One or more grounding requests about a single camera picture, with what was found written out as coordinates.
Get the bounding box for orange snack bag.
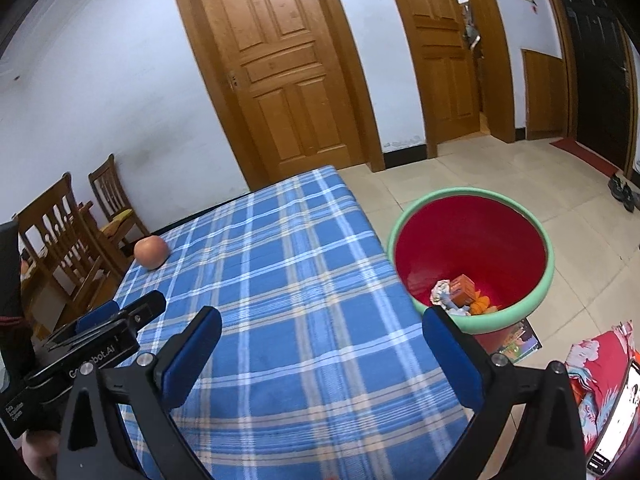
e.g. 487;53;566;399
469;295;499;315

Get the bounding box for orange cardboard box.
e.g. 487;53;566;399
449;274;476;308

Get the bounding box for crumpled paper trash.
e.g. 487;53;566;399
430;280;470;316

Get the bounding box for person's left hand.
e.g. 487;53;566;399
22;430;61;480

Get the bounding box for wooden chair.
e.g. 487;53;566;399
14;172;124;325
88;154;150;248

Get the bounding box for colourful booklet on floor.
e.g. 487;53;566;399
498;318;542;364

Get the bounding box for red floral cloth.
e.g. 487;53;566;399
565;321;638;455

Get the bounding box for orange round fruit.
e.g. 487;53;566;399
134;235;170;271

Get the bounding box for red bin with green rim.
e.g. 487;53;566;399
386;188;555;352

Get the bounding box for blue plaid tablecloth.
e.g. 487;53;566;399
115;166;466;479

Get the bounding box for black shoes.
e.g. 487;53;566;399
608;174;636;212

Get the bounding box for red door mat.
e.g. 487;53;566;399
550;138;618;177

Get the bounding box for closed wooden door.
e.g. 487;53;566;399
176;0;384;190

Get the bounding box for open wooden door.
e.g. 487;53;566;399
395;0;516;158

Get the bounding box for black entrance door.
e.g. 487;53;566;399
550;0;638;172

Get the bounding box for low wooden wall panel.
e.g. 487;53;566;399
522;49;568;140

